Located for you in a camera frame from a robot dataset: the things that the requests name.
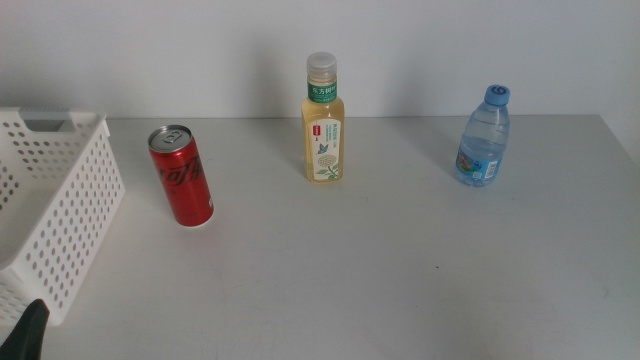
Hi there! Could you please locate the yellow tea bottle green label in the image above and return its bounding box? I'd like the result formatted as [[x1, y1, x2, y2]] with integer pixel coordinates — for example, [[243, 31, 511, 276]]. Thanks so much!
[[300, 51, 346, 184]]

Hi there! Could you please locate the red cola can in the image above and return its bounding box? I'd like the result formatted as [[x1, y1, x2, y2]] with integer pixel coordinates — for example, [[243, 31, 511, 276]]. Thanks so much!
[[147, 124, 215, 229]]

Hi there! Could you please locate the clear water bottle blue cap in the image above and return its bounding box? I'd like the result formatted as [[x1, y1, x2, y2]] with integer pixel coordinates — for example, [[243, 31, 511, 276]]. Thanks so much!
[[453, 83, 512, 189]]

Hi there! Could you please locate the white perforated plastic basket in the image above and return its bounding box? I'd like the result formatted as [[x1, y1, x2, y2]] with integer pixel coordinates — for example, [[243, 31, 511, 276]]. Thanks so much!
[[0, 105, 126, 327]]

